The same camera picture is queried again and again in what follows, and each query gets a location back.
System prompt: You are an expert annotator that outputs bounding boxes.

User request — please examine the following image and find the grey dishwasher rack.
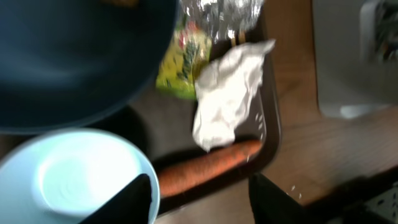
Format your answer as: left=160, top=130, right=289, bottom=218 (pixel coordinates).
left=312, top=0, right=397, bottom=119

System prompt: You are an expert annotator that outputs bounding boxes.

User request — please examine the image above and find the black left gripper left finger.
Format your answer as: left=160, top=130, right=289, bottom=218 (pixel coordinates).
left=80, top=174, right=152, bottom=224

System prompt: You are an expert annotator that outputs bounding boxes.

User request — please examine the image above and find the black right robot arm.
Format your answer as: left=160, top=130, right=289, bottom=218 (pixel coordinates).
left=305, top=167, right=397, bottom=223

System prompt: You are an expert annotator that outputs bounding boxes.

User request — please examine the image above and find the left wooden chopstick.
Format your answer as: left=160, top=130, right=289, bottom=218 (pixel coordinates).
left=231, top=38, right=236, bottom=47

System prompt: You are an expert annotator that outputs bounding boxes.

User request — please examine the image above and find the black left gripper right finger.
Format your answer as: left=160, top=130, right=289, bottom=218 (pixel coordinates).
left=249, top=174, right=311, bottom=224

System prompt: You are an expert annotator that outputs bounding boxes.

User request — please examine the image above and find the orange carrot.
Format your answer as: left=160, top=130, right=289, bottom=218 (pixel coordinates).
left=157, top=140, right=262, bottom=198

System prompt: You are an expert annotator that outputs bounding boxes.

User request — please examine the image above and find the dark brown serving tray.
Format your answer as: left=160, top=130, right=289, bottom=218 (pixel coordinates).
left=0, top=18, right=283, bottom=217

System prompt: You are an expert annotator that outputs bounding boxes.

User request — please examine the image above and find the dark blue plate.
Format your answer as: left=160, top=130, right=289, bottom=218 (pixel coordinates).
left=1, top=0, right=180, bottom=134

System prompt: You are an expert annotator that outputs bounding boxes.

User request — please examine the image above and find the crumpled foil snack wrapper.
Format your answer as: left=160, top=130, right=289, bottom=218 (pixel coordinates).
left=155, top=0, right=264, bottom=100

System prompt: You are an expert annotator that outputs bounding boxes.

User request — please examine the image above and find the right wooden chopstick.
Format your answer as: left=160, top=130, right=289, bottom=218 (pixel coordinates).
left=238, top=32, right=246, bottom=44

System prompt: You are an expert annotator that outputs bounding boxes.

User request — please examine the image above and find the light blue bowl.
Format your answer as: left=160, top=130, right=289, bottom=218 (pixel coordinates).
left=1, top=128, right=160, bottom=223

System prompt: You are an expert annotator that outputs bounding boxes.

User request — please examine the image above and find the crumpled white paper napkin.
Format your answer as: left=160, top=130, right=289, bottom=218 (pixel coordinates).
left=192, top=39, right=275, bottom=152

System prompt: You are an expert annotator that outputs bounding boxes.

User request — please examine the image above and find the wooden chopstick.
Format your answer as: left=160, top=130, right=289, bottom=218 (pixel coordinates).
left=238, top=32, right=246, bottom=44
left=231, top=38, right=236, bottom=47

